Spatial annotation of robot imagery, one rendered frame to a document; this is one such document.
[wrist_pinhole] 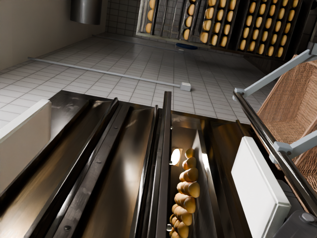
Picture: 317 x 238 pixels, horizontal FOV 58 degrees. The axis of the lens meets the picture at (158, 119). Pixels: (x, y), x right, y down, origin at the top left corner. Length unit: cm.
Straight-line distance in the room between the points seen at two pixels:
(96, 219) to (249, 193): 83
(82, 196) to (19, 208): 19
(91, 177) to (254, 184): 97
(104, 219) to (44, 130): 78
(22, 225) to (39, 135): 74
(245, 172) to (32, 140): 13
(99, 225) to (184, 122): 108
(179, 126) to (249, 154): 169
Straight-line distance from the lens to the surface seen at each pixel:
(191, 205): 150
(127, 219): 93
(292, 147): 74
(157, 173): 92
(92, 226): 95
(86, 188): 106
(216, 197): 115
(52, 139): 136
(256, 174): 17
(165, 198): 82
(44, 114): 19
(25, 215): 96
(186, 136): 190
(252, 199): 17
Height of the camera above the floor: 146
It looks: 1 degrees down
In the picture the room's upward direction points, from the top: 80 degrees counter-clockwise
